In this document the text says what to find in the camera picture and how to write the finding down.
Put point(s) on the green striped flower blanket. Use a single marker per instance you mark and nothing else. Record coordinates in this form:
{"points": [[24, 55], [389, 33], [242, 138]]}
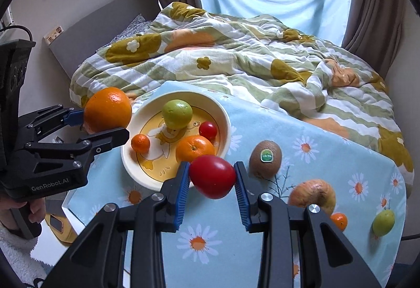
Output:
{"points": [[246, 55]]}

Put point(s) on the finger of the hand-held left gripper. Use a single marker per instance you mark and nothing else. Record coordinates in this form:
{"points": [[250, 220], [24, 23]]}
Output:
{"points": [[74, 116], [108, 138]]}

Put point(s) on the brown kiwi with sticker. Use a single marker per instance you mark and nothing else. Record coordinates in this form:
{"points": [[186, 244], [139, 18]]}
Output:
{"points": [[265, 167]]}

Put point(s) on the person's left hand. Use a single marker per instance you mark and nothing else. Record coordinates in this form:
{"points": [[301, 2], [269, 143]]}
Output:
{"points": [[36, 212]]}

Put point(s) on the grey bed headboard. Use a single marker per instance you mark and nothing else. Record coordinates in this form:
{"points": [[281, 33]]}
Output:
{"points": [[98, 25]]}

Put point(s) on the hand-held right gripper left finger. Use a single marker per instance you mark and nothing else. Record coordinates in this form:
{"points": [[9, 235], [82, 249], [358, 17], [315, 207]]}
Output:
{"points": [[183, 196]]}

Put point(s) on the large orange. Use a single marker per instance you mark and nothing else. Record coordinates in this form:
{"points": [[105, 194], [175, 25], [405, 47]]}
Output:
{"points": [[108, 109]]}

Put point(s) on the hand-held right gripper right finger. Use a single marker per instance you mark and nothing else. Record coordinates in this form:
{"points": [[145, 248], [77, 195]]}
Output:
{"points": [[241, 196]]}

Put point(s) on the yellow duck print plate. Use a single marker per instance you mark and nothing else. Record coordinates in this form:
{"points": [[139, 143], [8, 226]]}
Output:
{"points": [[203, 102]]}

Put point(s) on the person's left forearm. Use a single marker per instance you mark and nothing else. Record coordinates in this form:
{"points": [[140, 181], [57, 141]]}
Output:
{"points": [[16, 258]]}

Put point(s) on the red tomato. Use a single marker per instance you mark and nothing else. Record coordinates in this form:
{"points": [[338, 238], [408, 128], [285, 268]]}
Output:
{"points": [[208, 130], [211, 176]]}

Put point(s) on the white wall socket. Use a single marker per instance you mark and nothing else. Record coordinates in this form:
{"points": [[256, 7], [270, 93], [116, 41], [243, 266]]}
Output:
{"points": [[53, 33]]}

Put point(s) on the blue daisy print tablecloth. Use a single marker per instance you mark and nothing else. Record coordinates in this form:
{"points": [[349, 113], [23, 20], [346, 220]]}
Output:
{"points": [[328, 156]]}

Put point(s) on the small tangerine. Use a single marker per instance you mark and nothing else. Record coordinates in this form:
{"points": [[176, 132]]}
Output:
{"points": [[140, 143], [339, 221]]}

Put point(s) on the grey patterned bed sheet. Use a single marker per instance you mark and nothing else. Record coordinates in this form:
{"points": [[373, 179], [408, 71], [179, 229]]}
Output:
{"points": [[131, 28]]}

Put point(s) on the green apple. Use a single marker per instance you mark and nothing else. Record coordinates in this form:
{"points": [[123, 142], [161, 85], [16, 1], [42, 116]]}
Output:
{"points": [[177, 112], [384, 223]]}

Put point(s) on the wrinkled brown apple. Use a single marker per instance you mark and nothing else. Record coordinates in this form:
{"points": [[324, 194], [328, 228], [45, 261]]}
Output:
{"points": [[311, 192]]}

